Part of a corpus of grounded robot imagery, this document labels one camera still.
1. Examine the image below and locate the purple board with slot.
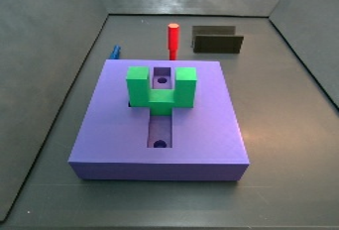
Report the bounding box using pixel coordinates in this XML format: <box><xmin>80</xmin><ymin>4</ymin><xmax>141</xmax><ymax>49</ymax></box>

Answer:
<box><xmin>69</xmin><ymin>59</ymin><xmax>249</xmax><ymax>180</ymax></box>

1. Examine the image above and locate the green U-shaped block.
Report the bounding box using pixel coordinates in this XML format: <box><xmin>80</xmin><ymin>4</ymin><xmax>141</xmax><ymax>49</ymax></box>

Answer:
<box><xmin>125</xmin><ymin>66</ymin><xmax>197</xmax><ymax>116</ymax></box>

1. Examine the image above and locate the blue cylindrical peg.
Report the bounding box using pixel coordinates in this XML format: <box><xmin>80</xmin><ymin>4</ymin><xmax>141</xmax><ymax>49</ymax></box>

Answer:
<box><xmin>109</xmin><ymin>45</ymin><xmax>120</xmax><ymax>59</ymax></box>

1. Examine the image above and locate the red cylindrical peg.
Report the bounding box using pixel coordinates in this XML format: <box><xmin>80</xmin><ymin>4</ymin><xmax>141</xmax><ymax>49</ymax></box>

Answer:
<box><xmin>168</xmin><ymin>23</ymin><xmax>180</xmax><ymax>60</ymax></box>

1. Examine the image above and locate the black U-channel bracket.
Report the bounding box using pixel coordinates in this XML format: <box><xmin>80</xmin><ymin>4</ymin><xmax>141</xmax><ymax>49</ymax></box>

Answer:
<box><xmin>192</xmin><ymin>26</ymin><xmax>244</xmax><ymax>54</ymax></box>

